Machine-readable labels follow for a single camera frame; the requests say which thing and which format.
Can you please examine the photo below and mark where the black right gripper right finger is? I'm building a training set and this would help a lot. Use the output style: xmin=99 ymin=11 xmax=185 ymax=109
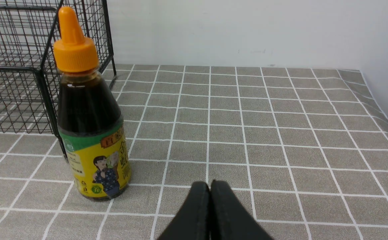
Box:
xmin=210 ymin=180 xmax=273 ymax=240

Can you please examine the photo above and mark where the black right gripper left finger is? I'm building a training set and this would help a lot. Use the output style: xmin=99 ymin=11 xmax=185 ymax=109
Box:
xmin=158 ymin=181 xmax=210 ymax=240

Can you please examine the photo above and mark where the orange-capped seasoning sauce bottle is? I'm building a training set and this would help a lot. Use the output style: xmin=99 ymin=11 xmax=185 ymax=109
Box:
xmin=53 ymin=6 xmax=131 ymax=201

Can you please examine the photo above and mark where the grey checkered tablecloth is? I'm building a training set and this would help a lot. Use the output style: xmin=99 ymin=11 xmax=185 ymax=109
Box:
xmin=0 ymin=64 xmax=388 ymax=240

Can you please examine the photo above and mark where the black wire mesh shelf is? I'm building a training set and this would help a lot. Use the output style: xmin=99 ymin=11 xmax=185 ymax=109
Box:
xmin=0 ymin=0 xmax=117 ymax=155

